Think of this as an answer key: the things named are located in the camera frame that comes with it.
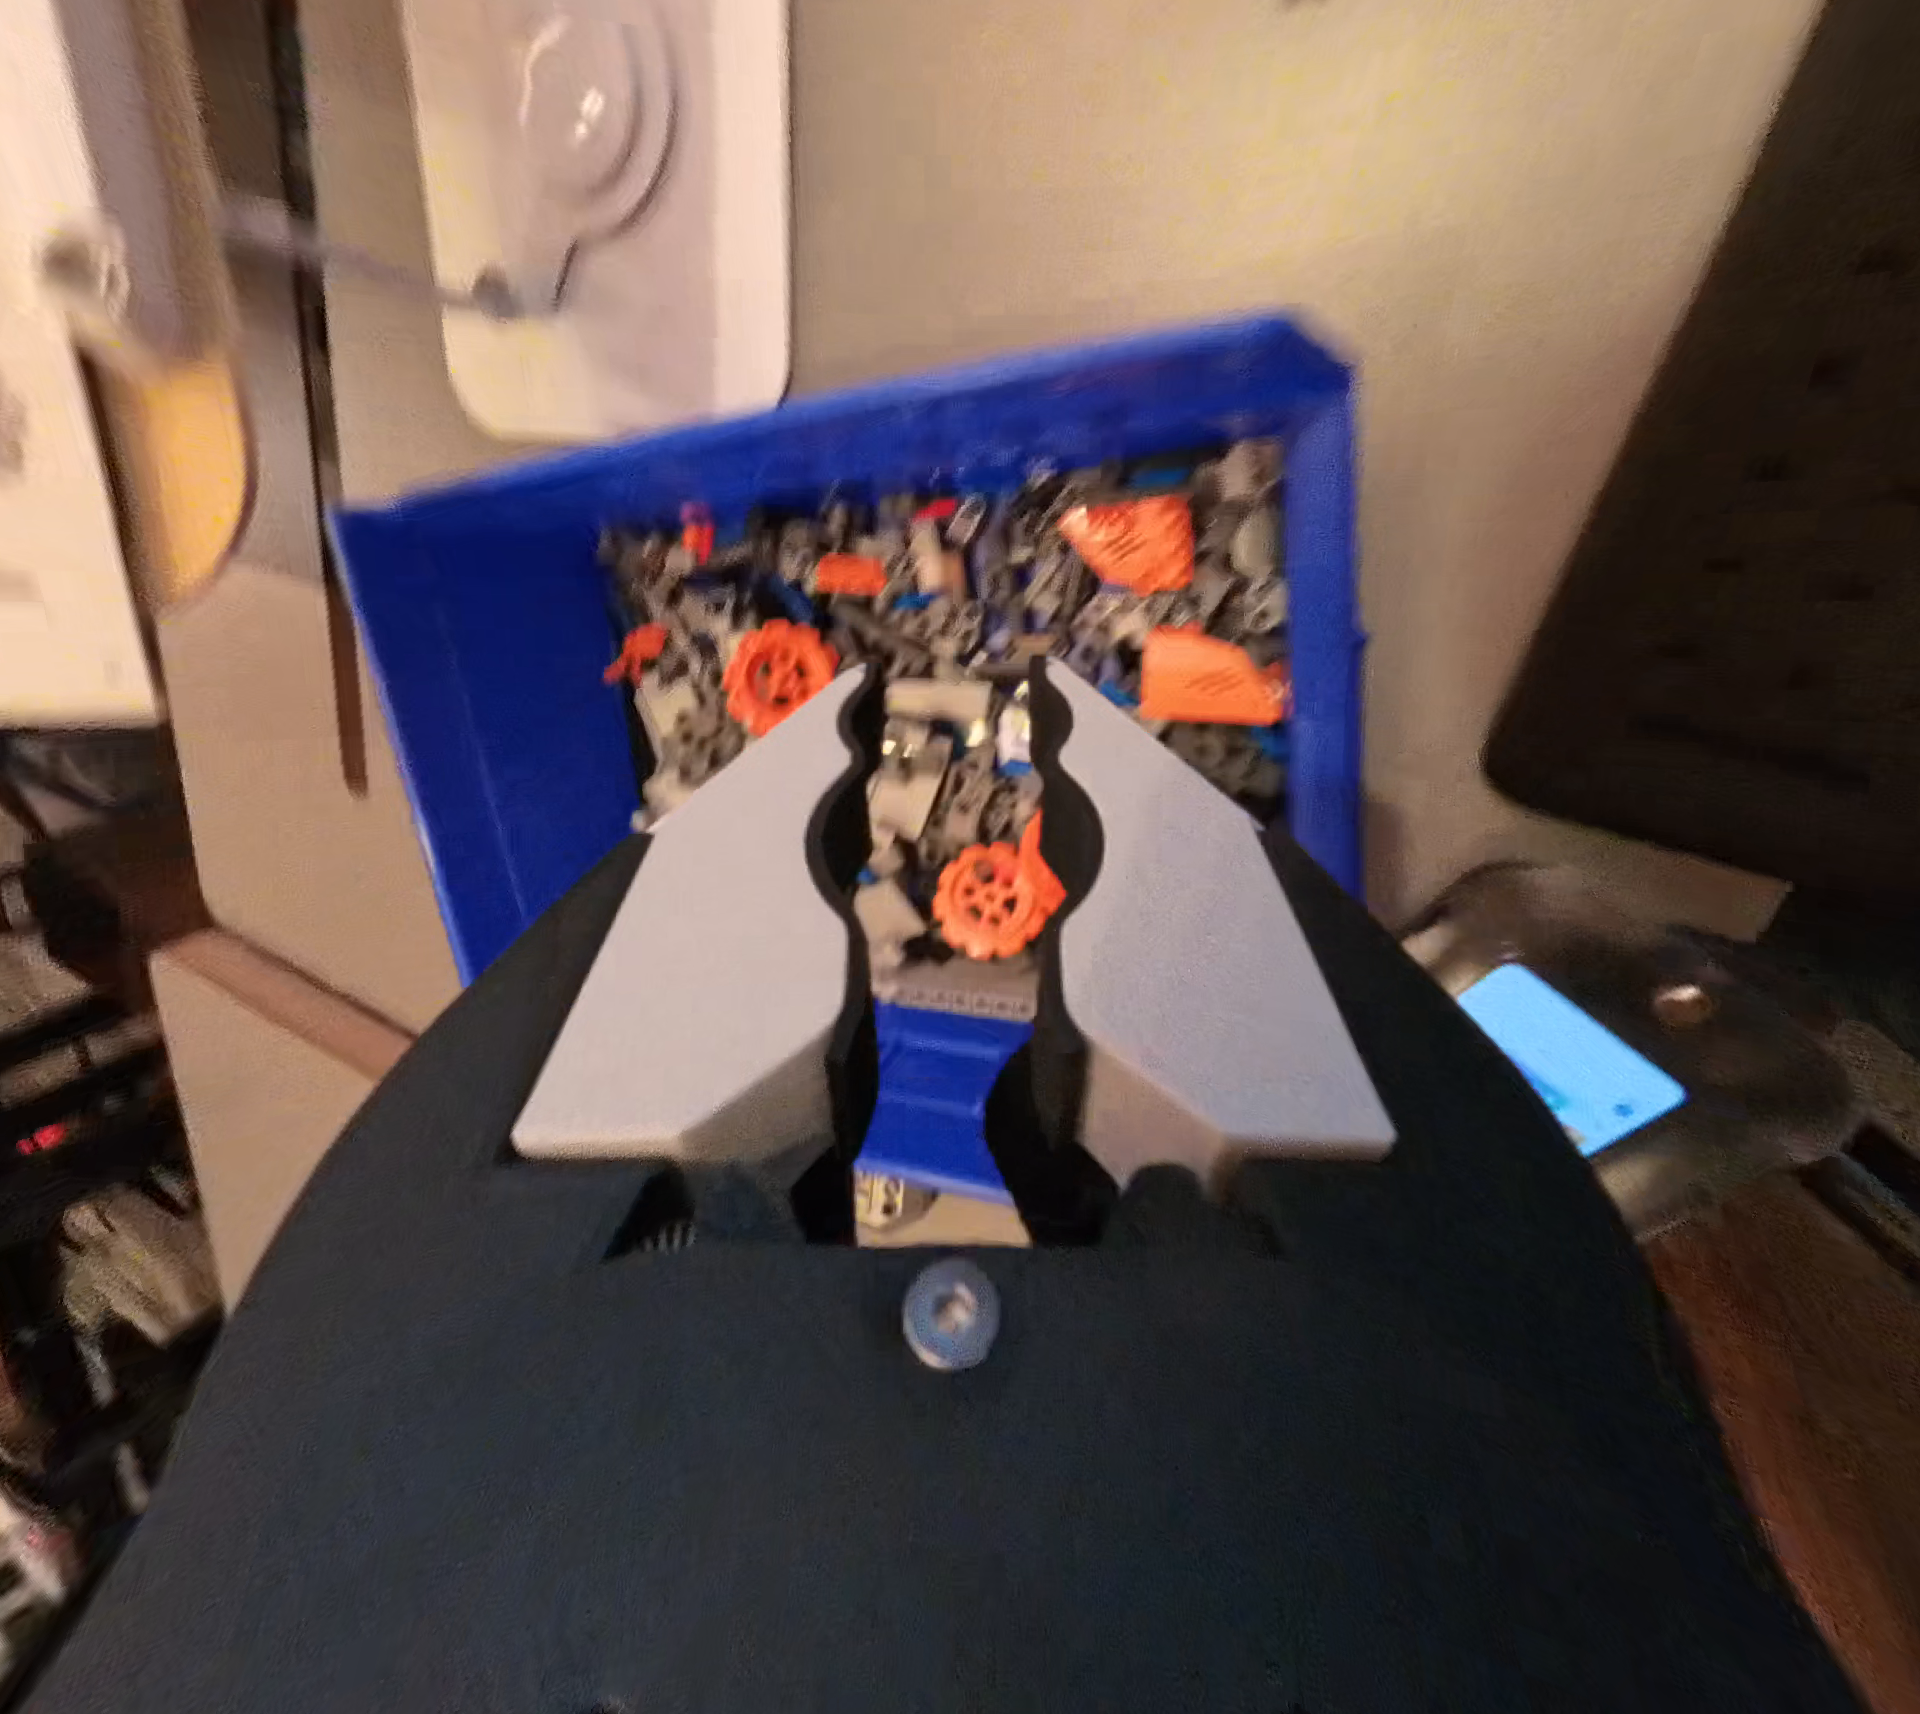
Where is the blue tagged parts bin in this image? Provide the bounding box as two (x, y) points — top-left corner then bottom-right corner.
(325, 310), (1369, 1210)

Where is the metal clamp plate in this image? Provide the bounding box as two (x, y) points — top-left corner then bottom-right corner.
(1398, 862), (1870, 1240)

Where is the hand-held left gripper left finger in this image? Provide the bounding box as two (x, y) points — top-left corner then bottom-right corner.
(509, 663), (882, 1205)

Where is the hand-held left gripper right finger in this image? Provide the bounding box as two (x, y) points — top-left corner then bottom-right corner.
(982, 656), (1399, 1213)

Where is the pile of building-block parts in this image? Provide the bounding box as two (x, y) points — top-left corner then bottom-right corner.
(595, 437), (1297, 1003)

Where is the black perforated board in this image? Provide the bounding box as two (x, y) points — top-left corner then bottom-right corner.
(1481, 0), (1920, 943)

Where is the white wooden book stand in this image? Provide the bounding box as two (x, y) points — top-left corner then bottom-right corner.
(0, 0), (793, 733)

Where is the wooden slatted panel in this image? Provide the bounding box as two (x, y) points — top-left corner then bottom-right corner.
(1642, 1173), (1920, 1714)

